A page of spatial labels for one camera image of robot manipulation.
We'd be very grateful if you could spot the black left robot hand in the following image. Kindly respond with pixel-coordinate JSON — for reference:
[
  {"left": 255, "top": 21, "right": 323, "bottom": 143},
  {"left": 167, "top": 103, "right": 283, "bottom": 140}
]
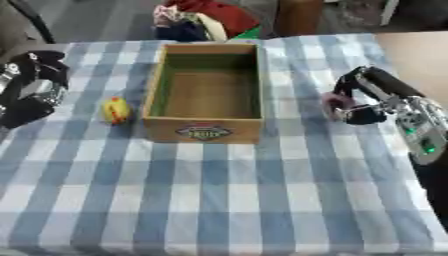
[{"left": 0, "top": 49, "right": 72, "bottom": 130}]

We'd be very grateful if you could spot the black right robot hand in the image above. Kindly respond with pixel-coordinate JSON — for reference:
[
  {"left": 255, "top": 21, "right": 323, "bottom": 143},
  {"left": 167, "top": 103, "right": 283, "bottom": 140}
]
[{"left": 330, "top": 65, "right": 427, "bottom": 126}]

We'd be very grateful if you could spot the pink soft toy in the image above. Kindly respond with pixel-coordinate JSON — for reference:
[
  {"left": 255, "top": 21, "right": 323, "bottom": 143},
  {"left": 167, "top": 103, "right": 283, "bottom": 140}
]
[{"left": 320, "top": 92, "right": 354, "bottom": 122}]

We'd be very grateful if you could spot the tan cardboard box green inside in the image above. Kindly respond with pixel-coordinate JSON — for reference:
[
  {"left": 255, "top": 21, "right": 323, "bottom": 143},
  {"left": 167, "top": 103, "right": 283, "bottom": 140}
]
[{"left": 140, "top": 43, "right": 266, "bottom": 145}]

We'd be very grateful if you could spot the yellow red toy fruit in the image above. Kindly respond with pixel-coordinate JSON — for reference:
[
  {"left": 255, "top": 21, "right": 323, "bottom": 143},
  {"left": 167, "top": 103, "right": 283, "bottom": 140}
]
[{"left": 99, "top": 96, "right": 133, "bottom": 126}]

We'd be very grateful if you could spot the pile of colourful bags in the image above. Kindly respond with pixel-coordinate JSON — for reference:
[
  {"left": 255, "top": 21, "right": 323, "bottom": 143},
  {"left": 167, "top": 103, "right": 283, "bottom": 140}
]
[{"left": 152, "top": 0, "right": 263, "bottom": 43}]

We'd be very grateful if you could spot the black chair frame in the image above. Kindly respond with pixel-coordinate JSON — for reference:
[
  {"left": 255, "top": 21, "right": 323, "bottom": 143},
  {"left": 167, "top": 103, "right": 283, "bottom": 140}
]
[{"left": 5, "top": 0, "right": 58, "bottom": 45}]

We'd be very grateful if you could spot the brown wooden post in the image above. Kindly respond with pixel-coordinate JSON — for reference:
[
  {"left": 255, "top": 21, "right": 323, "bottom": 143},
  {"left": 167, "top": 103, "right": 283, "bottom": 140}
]
[{"left": 273, "top": 0, "right": 326, "bottom": 38}]

